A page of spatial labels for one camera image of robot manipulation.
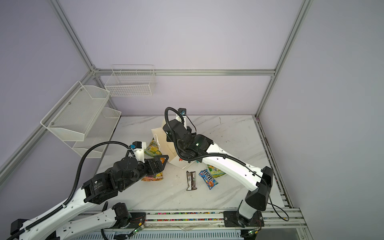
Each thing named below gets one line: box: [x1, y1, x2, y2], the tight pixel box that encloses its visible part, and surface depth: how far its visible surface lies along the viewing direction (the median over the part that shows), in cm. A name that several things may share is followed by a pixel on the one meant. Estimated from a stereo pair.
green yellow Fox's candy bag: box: [207, 164, 226, 178], surface depth 90 cm
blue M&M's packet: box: [198, 169, 219, 190], surface depth 88 cm
